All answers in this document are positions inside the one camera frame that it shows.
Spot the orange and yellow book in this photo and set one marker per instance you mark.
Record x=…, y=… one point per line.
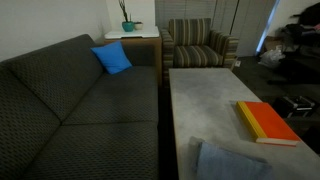
x=265, y=125

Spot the window blinds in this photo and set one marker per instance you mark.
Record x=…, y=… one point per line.
x=244, y=19

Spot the blue cushion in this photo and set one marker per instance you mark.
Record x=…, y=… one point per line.
x=113, y=57

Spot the small white plant pot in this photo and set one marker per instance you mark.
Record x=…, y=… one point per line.
x=138, y=25

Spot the wooden side table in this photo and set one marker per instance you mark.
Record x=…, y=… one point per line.
x=144, y=53

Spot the black box on floor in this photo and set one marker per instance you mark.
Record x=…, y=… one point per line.
x=292, y=106

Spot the striped armchair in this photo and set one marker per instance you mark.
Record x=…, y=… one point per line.
x=191, y=43

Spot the teal plant pot with plant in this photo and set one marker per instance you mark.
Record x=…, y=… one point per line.
x=127, y=25

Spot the folded blue-grey towel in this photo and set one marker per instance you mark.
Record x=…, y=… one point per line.
x=213, y=162

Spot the dark grey patterned sofa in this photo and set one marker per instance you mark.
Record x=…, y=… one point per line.
x=64, y=117

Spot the grey coffee table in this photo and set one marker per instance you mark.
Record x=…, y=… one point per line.
x=204, y=109

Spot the white plastic bag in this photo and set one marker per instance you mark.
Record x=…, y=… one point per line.
x=271, y=59

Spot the white board on side table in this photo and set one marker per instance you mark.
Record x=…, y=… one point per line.
x=151, y=32

